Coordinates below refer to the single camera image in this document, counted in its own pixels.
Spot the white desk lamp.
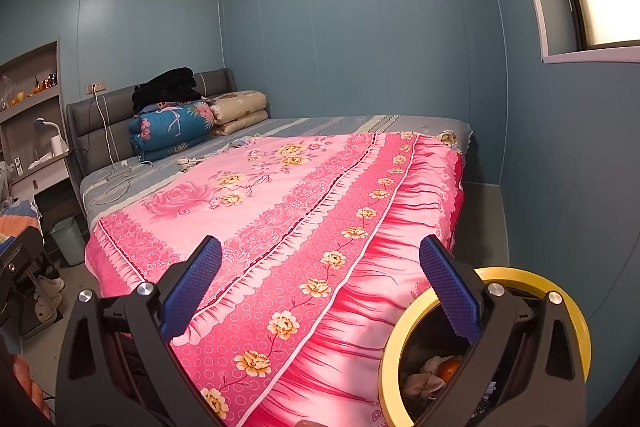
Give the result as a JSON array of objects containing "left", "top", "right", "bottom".
[{"left": 32, "top": 118, "right": 55, "bottom": 158}]

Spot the white charging cable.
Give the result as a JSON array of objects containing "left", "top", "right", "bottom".
[{"left": 92, "top": 89, "right": 151, "bottom": 204}]

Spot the pair of white shoes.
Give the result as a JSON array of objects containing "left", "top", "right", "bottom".
[{"left": 32, "top": 276, "right": 66, "bottom": 324}]

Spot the grey striped bedsheet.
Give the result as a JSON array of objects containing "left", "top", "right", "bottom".
[{"left": 80, "top": 114, "right": 473, "bottom": 218}]

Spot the grey upholstered headboard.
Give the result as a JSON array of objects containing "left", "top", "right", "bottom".
[{"left": 66, "top": 68, "right": 236, "bottom": 188}]

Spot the black bin with yellow rim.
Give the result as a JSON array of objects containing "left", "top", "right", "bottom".
[{"left": 377, "top": 267, "right": 593, "bottom": 427}]

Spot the beige floral folded quilt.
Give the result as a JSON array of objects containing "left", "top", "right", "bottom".
[{"left": 209, "top": 90, "right": 268, "bottom": 138}]

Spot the pink floral blanket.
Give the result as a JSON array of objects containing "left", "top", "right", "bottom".
[{"left": 84, "top": 132, "right": 463, "bottom": 427}]

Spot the pink beige bag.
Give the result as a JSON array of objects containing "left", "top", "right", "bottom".
[{"left": 402, "top": 357, "right": 446, "bottom": 400}]

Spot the orange and blue cloth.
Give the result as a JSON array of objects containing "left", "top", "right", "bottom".
[{"left": 0, "top": 199, "right": 41, "bottom": 248}]

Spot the green waste bin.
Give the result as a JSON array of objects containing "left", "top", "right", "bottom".
[{"left": 50, "top": 214, "right": 86, "bottom": 267}]

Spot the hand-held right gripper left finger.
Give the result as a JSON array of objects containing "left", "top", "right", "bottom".
[{"left": 55, "top": 234, "right": 223, "bottom": 427}]

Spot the bedside desk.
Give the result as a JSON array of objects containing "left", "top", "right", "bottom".
[{"left": 10, "top": 149, "right": 76, "bottom": 228}]

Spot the blue floral folded quilt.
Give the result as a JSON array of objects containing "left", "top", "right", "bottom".
[{"left": 128, "top": 102, "right": 216, "bottom": 162}]

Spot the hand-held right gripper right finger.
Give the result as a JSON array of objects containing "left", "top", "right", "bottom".
[{"left": 419, "top": 234, "right": 588, "bottom": 427}]

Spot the wall shelf niche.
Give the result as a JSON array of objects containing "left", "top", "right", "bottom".
[{"left": 0, "top": 39, "right": 63, "bottom": 188}]

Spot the black folded blanket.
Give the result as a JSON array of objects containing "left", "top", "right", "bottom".
[{"left": 132, "top": 67, "right": 203, "bottom": 114}]

